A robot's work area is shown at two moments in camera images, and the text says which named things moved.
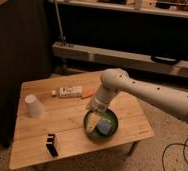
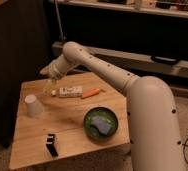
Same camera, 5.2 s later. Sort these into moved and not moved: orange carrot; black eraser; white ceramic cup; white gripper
Moved: white gripper
Not moved: black eraser; orange carrot; white ceramic cup
